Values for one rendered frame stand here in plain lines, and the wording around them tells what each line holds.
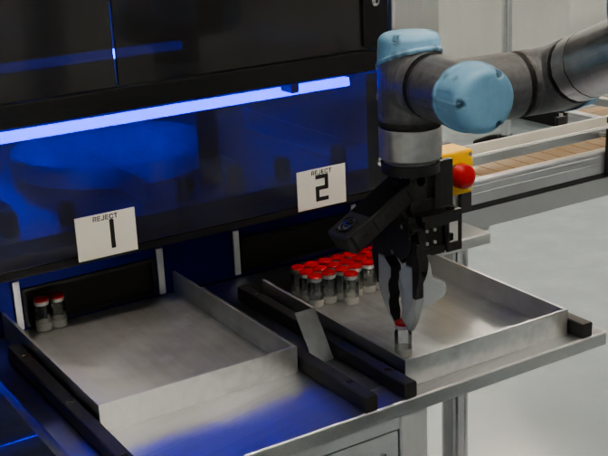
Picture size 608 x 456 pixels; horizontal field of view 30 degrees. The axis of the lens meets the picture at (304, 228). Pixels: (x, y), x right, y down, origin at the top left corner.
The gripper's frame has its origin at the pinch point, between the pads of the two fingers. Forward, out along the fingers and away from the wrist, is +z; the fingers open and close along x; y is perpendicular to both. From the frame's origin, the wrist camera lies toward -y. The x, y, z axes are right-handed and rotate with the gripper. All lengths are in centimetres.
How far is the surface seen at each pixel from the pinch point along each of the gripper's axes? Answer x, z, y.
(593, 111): 67, 0, 102
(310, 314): 8.0, 0.0, -7.9
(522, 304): 0.6, 3.6, 21.1
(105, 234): 30.1, -8.7, -25.6
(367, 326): 10.3, 5.1, 2.4
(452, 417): 46, 47, 46
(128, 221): 30.1, -9.9, -22.2
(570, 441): 84, 93, 117
